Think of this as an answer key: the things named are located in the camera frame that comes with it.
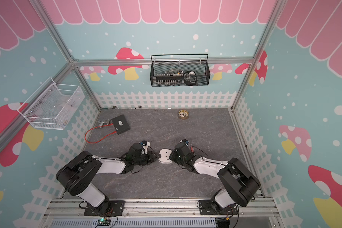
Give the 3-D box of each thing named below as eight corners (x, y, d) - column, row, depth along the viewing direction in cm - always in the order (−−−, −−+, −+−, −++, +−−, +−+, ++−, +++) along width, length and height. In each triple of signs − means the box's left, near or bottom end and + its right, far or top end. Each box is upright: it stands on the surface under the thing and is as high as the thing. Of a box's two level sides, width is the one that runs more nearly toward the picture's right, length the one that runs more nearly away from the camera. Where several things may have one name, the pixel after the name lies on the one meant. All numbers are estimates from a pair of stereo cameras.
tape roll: (178, 119, 117) (178, 117, 115) (178, 111, 122) (178, 109, 120) (188, 119, 117) (189, 117, 115) (188, 111, 122) (188, 109, 120)
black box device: (118, 135, 106) (117, 133, 104) (112, 121, 115) (111, 118, 113) (130, 129, 110) (130, 127, 107) (124, 116, 118) (123, 114, 116)
